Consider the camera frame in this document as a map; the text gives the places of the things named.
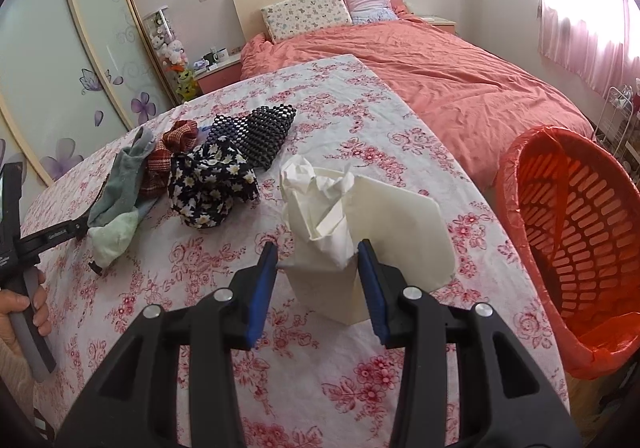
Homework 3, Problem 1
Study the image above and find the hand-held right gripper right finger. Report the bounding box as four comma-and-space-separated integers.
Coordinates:
357, 238, 583, 448

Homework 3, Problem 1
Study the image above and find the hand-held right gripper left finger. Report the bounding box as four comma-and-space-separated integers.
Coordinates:
55, 242, 279, 448

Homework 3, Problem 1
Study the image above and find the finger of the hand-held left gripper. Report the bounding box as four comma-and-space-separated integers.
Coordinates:
21, 221, 90, 255
87, 178, 116, 228

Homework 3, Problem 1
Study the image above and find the light green sock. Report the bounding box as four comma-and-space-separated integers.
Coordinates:
91, 209, 142, 270

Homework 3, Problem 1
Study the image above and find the grey green sock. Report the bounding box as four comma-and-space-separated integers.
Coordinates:
89, 127, 155, 230

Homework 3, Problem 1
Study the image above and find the white cloth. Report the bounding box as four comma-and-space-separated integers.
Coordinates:
287, 168, 457, 327

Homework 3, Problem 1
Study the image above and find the red striped woven cloth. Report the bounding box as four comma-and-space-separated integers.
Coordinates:
139, 119, 202, 200

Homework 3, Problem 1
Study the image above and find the orange laundry basket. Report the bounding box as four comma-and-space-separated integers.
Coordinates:
495, 125, 640, 380

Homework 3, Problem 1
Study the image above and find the orange plastic basket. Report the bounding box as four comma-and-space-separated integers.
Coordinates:
515, 133, 640, 344

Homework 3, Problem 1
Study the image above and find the person's left forearm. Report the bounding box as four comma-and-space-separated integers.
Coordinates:
0, 345, 37, 434

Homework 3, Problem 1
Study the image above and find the person's left hand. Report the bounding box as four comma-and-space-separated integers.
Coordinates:
0, 271, 52, 364

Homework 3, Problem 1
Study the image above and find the dark floral cloth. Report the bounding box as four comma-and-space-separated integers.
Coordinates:
167, 141, 261, 230

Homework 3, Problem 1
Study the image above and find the green frog plush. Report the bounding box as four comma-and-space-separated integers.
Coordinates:
175, 68, 199, 102

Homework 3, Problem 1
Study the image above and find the flower print sliding wardrobe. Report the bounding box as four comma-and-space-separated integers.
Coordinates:
0, 0, 174, 190

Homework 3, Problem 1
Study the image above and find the black woven mat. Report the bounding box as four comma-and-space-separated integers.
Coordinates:
206, 106, 297, 172

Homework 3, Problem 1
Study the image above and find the pink nightstand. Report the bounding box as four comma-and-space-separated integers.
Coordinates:
192, 53, 244, 98

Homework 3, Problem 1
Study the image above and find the clear plush toy case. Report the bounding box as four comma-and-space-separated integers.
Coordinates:
142, 7, 194, 102

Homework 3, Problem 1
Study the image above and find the pink floral tablecloth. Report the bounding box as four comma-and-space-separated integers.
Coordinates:
20, 53, 572, 448

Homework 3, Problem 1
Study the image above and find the salmon pink duvet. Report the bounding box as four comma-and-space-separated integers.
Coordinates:
240, 11, 597, 190

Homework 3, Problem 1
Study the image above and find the light wooden nightstand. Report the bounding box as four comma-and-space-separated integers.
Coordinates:
414, 14, 459, 36

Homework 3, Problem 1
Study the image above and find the white patterned pillow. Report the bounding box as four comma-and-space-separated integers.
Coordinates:
260, 0, 354, 45

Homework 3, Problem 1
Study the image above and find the pink ruffled pillow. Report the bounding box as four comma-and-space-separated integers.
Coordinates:
340, 0, 402, 26

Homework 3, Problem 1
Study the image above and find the pink curtain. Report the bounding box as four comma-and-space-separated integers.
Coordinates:
534, 0, 640, 85

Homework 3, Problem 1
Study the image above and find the white wire rack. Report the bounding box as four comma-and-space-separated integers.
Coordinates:
595, 83, 640, 165

